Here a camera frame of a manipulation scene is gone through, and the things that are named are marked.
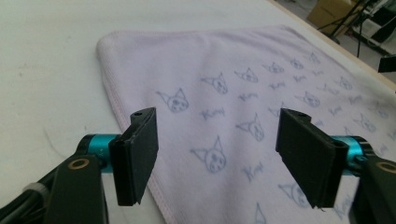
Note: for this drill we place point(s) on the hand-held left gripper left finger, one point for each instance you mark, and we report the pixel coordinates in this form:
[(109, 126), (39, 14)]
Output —
[(137, 155)]

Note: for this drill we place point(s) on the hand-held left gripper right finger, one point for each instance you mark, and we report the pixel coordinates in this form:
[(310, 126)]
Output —
[(311, 158)]

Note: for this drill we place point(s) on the lilac printed towel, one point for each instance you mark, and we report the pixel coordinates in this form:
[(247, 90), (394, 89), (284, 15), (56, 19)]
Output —
[(249, 77)]

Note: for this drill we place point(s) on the wooden table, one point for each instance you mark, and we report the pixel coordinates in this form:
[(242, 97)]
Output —
[(342, 50)]

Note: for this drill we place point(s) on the cardboard box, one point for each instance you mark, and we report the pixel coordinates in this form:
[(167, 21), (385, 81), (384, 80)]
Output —
[(327, 14)]

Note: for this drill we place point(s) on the white grid mat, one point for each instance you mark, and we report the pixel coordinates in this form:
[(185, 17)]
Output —
[(46, 62)]

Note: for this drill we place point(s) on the black metal frame stand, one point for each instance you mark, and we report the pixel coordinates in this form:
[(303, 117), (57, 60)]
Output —
[(345, 18)]

